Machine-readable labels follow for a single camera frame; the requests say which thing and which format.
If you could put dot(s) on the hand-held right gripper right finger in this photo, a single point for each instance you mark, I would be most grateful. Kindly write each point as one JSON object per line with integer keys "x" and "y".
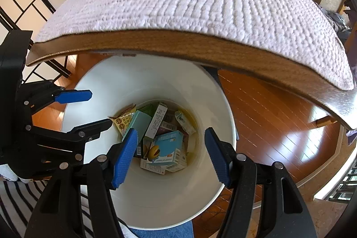
{"x": 217, "y": 157}

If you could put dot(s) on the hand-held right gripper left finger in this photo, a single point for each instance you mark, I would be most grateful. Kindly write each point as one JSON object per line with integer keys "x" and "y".
{"x": 125, "y": 157}

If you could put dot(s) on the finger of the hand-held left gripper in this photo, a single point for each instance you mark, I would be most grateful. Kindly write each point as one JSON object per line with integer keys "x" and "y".
{"x": 83, "y": 130}
{"x": 74, "y": 95}

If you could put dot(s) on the yellow snack packet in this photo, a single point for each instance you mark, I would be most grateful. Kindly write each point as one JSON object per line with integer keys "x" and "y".
{"x": 124, "y": 121}

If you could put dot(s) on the teal box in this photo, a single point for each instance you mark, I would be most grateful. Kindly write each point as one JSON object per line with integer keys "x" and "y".
{"x": 140, "y": 123}

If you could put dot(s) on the white and blue box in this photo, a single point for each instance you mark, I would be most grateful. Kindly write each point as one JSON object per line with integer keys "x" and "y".
{"x": 170, "y": 143}

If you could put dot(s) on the white narrow box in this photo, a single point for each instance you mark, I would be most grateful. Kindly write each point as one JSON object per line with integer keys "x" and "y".
{"x": 156, "y": 121}

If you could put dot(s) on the small white green carton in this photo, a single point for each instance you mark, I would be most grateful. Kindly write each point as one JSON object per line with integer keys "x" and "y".
{"x": 184, "y": 122}

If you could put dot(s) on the white trash bin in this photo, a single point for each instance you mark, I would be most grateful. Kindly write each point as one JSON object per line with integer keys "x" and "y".
{"x": 167, "y": 199}

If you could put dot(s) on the person's blue jeans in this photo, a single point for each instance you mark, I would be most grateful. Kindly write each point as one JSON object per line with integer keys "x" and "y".
{"x": 161, "y": 232}

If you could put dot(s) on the person's striped shirt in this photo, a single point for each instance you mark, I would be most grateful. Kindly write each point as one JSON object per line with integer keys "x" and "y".
{"x": 16, "y": 207}

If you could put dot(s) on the dark slatted rack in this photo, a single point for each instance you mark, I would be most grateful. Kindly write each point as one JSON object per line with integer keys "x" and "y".
{"x": 345, "y": 185}

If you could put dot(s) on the grey blue blanket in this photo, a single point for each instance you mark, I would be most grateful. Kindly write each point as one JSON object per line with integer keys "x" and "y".
{"x": 334, "y": 17}

